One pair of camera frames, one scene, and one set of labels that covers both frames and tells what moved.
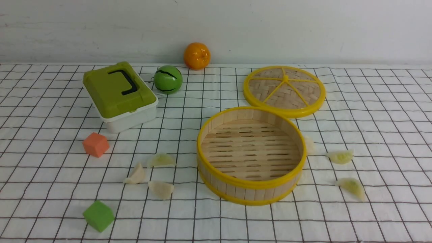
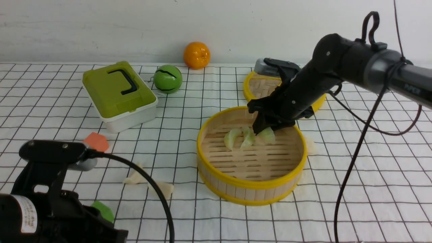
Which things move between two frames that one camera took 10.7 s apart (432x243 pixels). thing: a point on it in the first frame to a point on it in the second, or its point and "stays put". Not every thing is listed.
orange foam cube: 96,144 stays put
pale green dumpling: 162,159 to 233,139
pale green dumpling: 352,186 to 266,136
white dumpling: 137,177 stays put
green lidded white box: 125,101 stays put
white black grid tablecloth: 64,178 stays put
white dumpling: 311,149 stays put
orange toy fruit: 196,56 stays put
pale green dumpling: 341,157 to 249,138
